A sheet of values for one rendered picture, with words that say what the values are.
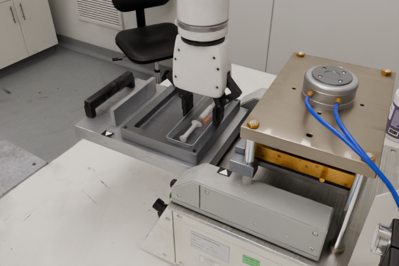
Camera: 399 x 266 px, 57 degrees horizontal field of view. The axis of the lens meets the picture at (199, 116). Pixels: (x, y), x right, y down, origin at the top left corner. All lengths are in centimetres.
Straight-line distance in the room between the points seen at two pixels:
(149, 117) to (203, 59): 20
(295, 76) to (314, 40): 161
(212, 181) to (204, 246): 14
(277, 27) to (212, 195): 180
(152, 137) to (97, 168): 35
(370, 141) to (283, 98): 14
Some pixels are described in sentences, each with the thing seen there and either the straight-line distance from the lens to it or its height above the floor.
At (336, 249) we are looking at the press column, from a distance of 61.
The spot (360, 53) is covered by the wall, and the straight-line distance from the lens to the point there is 222.
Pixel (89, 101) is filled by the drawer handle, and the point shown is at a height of 101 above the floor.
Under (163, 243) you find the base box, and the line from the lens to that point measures 74.
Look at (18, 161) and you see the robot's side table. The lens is 110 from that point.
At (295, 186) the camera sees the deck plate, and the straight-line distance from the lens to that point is 69.
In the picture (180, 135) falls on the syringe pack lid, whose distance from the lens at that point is 66.
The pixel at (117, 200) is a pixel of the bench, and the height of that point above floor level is 75.
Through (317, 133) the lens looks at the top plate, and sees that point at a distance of 52.
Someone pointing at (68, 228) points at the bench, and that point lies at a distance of 89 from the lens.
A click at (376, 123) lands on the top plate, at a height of 111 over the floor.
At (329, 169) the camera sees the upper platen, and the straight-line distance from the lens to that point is 55.
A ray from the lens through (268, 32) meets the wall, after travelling 233.
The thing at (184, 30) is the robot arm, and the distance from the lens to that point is 60.
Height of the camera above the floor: 141
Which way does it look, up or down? 35 degrees down
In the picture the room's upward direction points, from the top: straight up
